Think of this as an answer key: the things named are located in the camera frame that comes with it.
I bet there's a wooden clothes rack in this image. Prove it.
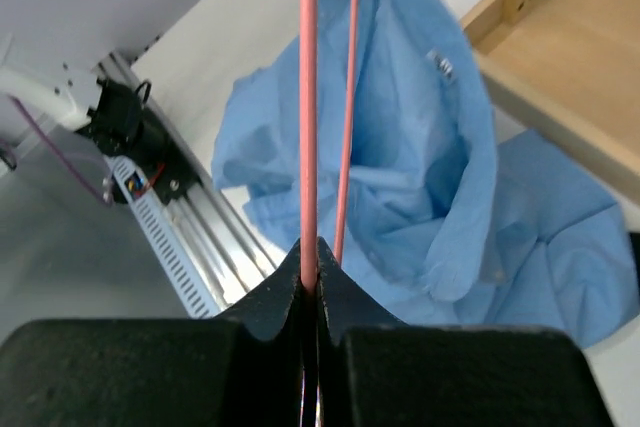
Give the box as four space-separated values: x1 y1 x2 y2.
462 0 639 201

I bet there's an aluminium mounting rail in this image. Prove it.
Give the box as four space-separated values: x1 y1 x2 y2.
96 53 275 312

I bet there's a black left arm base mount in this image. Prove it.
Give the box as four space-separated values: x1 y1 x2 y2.
77 78 197 205

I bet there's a grey slotted cable duct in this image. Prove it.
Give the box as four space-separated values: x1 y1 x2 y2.
105 157 220 319

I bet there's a light blue button shirt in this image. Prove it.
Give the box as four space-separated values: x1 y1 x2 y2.
211 0 639 347

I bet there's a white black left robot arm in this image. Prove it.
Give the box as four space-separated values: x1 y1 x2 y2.
1 35 141 138

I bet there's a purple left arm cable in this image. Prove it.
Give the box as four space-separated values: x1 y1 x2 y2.
9 96 114 208

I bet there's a pink wire hanger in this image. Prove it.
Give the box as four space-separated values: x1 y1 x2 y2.
299 0 358 294

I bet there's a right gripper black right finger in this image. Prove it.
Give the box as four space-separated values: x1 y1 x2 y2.
317 239 613 426

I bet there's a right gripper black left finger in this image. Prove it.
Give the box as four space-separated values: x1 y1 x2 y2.
1 248 304 426

